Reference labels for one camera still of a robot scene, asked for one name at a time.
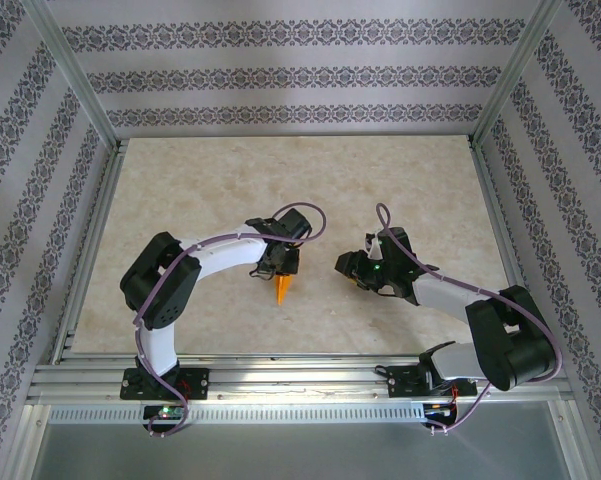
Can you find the orange paper sheet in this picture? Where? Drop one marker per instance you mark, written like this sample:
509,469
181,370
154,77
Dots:
283,290

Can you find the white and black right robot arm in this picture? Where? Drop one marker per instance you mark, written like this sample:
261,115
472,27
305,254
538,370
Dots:
445,300

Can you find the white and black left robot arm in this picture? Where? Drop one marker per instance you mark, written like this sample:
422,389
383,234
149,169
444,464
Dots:
230,252

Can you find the small controller board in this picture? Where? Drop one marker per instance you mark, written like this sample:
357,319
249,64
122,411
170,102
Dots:
442,410
166,413

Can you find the grey metal panel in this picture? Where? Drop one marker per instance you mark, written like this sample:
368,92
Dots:
300,450

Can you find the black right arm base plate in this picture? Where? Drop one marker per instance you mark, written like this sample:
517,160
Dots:
400,385

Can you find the aluminium mounting rail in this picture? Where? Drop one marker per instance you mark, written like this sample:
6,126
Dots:
300,382

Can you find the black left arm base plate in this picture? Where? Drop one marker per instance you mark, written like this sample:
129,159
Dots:
200,381

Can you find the aluminium frame post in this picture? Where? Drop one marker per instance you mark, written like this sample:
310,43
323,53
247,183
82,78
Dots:
78,75
516,75

